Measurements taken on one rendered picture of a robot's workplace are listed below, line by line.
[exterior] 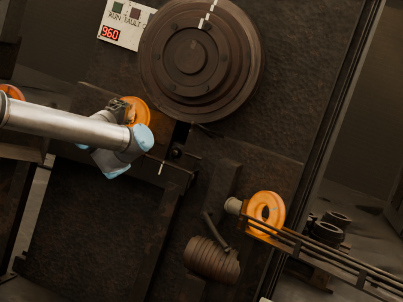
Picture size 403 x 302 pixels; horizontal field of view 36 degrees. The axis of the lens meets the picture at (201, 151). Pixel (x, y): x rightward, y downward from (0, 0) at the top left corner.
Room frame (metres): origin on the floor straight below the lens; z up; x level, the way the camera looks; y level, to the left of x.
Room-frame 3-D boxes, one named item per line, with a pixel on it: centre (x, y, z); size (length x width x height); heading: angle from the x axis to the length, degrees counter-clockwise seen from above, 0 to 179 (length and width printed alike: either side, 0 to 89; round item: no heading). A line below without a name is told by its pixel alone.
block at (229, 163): (2.29, -0.12, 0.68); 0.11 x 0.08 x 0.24; 166
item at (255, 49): (2.33, 0.11, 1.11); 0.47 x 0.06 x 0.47; 76
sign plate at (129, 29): (2.52, 0.42, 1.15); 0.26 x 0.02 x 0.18; 76
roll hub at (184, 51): (2.24, 0.14, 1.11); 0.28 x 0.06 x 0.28; 76
